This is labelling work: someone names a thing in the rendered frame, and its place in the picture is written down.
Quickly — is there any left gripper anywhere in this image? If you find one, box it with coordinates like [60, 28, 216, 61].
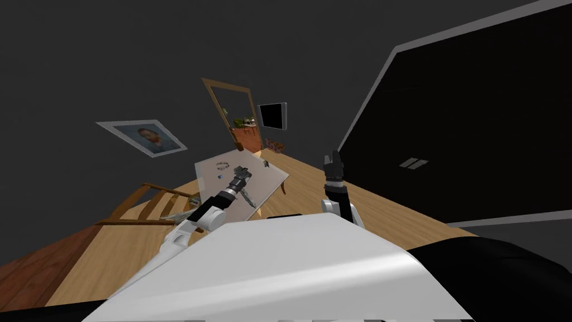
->
[232, 165, 254, 182]

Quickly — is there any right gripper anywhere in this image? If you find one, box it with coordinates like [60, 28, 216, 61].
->
[323, 150, 345, 181]

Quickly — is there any grey knife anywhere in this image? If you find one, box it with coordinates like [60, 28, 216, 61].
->
[239, 187, 259, 210]

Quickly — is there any pale square table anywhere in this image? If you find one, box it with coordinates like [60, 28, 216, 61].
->
[194, 149, 290, 222]

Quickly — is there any wooden cabinet with plants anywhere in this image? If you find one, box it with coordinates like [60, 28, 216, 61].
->
[231, 116, 263, 154]

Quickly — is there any framed portrait picture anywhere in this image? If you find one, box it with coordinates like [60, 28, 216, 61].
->
[96, 119, 189, 159]

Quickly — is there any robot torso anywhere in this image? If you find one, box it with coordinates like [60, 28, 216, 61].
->
[82, 212, 475, 322]

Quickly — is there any wooden chair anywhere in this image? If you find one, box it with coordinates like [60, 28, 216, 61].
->
[94, 182, 202, 227]

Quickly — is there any large black double door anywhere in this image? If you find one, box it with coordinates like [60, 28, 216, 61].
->
[337, 0, 572, 228]

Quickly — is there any black wall screen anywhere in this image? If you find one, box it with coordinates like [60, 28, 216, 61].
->
[256, 102, 288, 131]

